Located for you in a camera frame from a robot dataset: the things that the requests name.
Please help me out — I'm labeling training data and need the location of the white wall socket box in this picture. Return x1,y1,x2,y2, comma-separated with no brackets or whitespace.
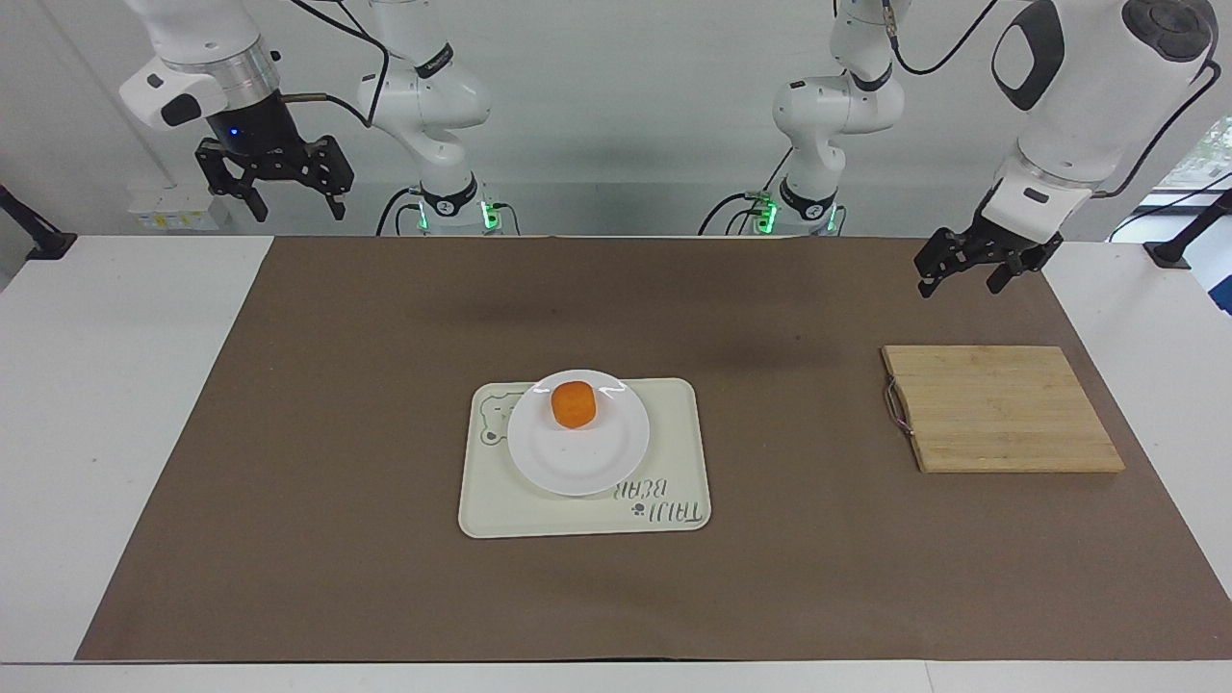
127,185,221,233

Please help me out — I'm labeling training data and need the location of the window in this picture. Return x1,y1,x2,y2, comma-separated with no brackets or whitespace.
1136,114,1232,218

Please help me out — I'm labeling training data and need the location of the cream tray with bear print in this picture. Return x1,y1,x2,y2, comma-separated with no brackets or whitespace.
457,376,712,539

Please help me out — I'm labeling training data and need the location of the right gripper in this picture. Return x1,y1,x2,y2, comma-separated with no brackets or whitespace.
194,91,356,224

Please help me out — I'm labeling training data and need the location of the black stand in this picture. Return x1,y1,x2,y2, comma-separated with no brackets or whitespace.
1142,188,1232,270
0,183,78,262

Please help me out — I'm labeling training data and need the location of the black cable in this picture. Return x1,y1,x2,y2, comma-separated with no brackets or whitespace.
374,187,425,238
698,147,795,238
1091,58,1223,200
884,0,1004,77
1107,171,1232,243
277,0,392,130

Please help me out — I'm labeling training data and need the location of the white round plate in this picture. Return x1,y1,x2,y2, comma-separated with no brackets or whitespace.
506,369,652,498

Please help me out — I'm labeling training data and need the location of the wooden cutting board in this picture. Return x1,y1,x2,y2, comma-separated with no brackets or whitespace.
881,345,1127,475

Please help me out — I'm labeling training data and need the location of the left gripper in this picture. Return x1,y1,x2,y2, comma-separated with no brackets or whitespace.
913,213,1065,298

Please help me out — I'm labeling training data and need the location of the orange fruit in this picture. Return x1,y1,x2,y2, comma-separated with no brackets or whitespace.
552,380,598,430

